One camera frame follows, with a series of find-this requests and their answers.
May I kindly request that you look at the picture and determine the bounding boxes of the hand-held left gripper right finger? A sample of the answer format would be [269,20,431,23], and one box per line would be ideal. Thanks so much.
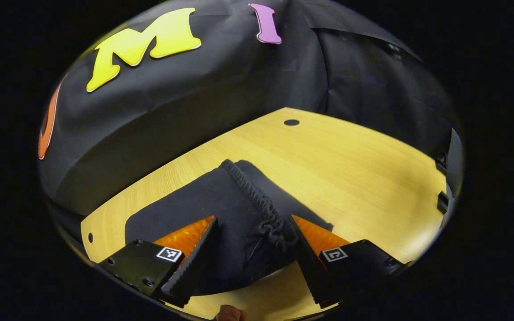
[287,214,405,309]

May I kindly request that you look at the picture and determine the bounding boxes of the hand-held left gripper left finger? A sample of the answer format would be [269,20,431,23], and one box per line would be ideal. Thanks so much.
[98,215,220,309]

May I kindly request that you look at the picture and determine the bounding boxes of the dark grey jeans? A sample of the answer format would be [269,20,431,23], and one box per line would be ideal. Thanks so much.
[124,159,334,296]

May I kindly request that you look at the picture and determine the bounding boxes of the black backdrop cloth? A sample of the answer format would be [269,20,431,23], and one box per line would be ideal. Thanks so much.
[37,0,463,243]

